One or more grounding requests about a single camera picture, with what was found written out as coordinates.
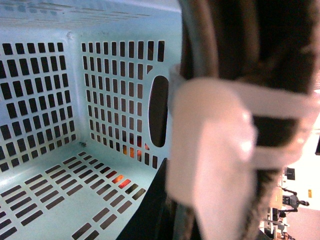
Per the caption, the orange red apple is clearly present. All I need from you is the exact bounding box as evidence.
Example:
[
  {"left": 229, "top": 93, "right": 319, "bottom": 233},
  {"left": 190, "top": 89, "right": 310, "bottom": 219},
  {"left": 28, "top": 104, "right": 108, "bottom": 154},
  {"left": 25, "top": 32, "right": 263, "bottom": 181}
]
[{"left": 110, "top": 128, "right": 153, "bottom": 190}]

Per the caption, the light blue plastic basket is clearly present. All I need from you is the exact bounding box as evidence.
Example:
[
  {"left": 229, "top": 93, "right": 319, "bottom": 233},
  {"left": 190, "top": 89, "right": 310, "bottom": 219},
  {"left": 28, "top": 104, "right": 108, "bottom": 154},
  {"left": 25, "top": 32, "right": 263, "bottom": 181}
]
[{"left": 0, "top": 0, "right": 182, "bottom": 240}]

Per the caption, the white zip tie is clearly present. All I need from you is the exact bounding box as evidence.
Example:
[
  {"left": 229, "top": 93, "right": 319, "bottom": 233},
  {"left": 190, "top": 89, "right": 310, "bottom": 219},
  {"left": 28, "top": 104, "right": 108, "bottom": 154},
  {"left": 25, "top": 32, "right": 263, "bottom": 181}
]
[{"left": 166, "top": 64, "right": 320, "bottom": 240}]

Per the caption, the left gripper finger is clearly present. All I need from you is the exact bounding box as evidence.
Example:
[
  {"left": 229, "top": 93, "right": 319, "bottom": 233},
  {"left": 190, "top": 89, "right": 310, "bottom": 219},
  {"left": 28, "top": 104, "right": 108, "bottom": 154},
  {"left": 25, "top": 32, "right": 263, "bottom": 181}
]
[{"left": 164, "top": 0, "right": 320, "bottom": 240}]

